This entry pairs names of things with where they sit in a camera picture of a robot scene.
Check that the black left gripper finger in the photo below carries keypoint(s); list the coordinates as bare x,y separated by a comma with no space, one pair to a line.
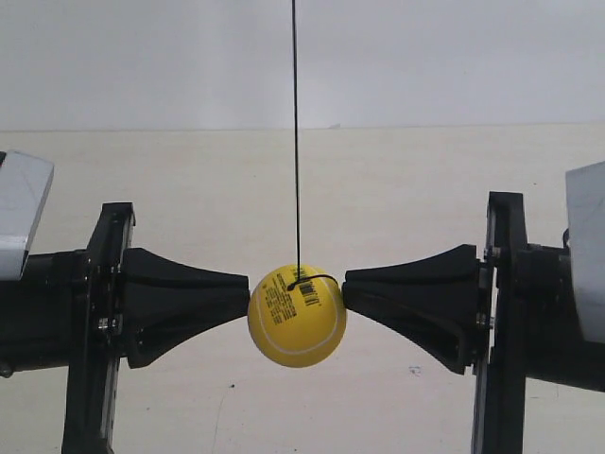
156,320
143,267

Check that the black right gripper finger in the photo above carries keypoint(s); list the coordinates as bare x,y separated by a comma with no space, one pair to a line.
440,318
455,265

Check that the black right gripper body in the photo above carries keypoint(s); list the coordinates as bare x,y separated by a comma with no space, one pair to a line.
535,330

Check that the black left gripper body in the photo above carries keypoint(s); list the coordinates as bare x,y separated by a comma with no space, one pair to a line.
63,312

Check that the yellow tennis ball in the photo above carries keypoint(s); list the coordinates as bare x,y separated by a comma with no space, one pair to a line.
297,316

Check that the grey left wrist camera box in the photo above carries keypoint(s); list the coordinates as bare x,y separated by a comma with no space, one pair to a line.
25,184

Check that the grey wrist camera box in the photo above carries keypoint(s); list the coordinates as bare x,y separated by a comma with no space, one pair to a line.
585,212
25,184

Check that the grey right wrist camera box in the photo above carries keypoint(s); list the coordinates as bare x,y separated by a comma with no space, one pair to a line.
585,212

